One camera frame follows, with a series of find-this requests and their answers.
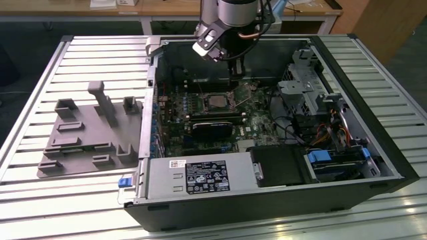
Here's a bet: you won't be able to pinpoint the metal socket cover frame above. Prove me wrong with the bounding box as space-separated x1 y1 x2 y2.
229 82 257 112

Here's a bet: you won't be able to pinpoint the silver topped CPU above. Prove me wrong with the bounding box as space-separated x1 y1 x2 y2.
206 94 228 108

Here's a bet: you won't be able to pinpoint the black RAM slot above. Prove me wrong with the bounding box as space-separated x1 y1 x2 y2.
189 116 245 124
188 77 230 85
188 84 233 92
189 111 242 118

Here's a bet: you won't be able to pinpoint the CPU socket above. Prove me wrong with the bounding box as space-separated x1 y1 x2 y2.
197 91 240 115

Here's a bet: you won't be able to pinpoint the metal drive cage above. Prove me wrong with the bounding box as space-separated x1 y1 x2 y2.
276 49 337 116

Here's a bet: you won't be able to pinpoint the green motherboard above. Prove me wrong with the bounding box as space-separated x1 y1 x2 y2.
151 79 284 159

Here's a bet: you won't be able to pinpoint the black graphics card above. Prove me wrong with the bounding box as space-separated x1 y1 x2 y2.
189 121 234 139

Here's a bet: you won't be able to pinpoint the silver chipset heatsink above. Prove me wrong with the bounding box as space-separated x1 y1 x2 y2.
236 139 256 152

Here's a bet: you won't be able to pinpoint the white box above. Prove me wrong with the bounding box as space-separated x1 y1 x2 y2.
87 0 118 11

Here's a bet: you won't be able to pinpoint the wooden cabinet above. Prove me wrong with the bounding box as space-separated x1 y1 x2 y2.
349 0 427 66

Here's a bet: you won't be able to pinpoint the black drive bay box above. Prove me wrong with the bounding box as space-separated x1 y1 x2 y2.
249 146 312 188

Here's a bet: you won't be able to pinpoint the blue disk carrier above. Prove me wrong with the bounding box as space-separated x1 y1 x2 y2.
305 148 334 165

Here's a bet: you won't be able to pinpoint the wooden desk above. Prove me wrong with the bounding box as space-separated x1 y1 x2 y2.
0 0 344 36

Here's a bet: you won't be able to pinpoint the grey parts rack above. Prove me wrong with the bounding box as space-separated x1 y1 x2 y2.
34 81 145 179

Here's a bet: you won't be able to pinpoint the black hard disk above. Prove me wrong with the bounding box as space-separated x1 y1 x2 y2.
310 161 366 183

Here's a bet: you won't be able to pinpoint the grey power supply unit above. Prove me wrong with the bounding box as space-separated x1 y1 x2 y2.
142 152 261 201

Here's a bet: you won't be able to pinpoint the blue case latch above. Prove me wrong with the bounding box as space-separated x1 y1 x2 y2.
117 175 133 189

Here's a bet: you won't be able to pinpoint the black open PC case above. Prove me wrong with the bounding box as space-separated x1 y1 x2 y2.
122 34 420 232

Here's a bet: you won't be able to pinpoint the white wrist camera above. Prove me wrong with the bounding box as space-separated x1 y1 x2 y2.
190 22 230 63

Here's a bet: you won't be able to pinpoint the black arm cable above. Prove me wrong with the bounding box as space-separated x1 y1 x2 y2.
221 0 280 62

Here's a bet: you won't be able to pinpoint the thin red wire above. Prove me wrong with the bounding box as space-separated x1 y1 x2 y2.
158 82 169 105

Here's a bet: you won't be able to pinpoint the black cable bundle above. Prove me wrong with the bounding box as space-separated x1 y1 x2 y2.
270 113 321 148

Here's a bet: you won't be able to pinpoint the orange yellow power wires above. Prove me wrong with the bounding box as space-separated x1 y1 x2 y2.
310 107 353 151

